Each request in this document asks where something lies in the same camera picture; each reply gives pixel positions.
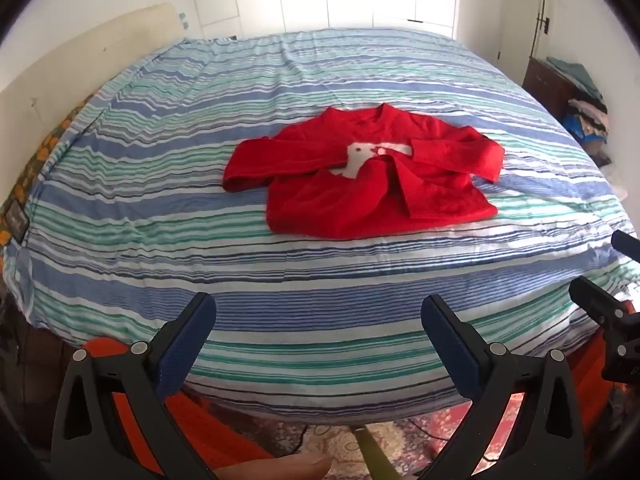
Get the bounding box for person's orange pants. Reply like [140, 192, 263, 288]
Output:
[80, 300, 640, 480]

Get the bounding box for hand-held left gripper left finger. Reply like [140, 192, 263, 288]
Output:
[50, 291, 221, 480]

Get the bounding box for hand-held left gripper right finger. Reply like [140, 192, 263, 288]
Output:
[417, 294, 588, 480]

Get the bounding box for pile of clothes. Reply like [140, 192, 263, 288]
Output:
[547, 56, 613, 161]

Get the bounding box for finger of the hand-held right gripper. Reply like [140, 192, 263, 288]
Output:
[569, 276, 628, 332]
[611, 230, 640, 264]

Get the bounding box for red sweater with white print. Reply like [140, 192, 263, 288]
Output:
[222, 102, 505, 239]

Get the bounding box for orange floral mattress cover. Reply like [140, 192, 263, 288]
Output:
[0, 100, 96, 261]

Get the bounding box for bed with striped sheet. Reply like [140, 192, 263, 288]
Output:
[2, 27, 640, 423]

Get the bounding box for black cable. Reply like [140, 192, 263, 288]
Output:
[290, 422, 351, 456]

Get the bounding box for cream headboard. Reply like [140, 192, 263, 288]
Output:
[0, 2, 187, 166]

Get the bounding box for patterned rug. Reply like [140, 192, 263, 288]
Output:
[245, 390, 531, 480]

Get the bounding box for yellow-green stick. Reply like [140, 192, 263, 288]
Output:
[352, 425, 401, 480]

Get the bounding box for brown wooden dresser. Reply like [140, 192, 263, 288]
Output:
[522, 57, 576, 121]

